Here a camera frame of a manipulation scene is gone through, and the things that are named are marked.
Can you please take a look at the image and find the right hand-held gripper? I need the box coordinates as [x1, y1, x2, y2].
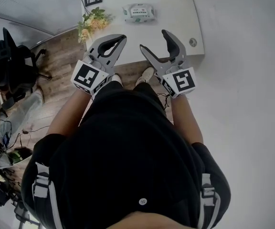
[139, 30, 198, 99]

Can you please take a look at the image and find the grey harness strap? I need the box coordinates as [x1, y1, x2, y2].
[197, 173, 222, 229]
[32, 162, 63, 229]

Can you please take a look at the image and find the person's right forearm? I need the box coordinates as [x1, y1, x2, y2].
[170, 94, 204, 145]

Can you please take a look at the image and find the person's black shirt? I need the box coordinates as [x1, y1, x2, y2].
[20, 81, 231, 229]

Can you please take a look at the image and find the yellow artificial flower bouquet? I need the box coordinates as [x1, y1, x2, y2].
[77, 6, 116, 44]

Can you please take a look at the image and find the person's left forearm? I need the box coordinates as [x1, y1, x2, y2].
[46, 89, 96, 138]

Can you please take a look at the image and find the person's white shoe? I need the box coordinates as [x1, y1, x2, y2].
[111, 73, 123, 85]
[135, 67, 154, 85]

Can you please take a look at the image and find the black office chair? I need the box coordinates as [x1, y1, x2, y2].
[0, 27, 50, 100]

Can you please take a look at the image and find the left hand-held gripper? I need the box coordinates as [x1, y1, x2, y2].
[70, 34, 128, 96]

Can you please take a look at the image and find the white lidded wet wipe pack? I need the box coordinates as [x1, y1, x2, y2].
[122, 3, 158, 24]

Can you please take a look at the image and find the black dangling cord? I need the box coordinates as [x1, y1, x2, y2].
[156, 93, 170, 109]

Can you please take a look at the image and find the person's left white shoe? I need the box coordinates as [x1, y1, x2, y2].
[111, 73, 123, 85]

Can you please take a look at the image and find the person's right white shoe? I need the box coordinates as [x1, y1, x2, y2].
[135, 67, 154, 85]

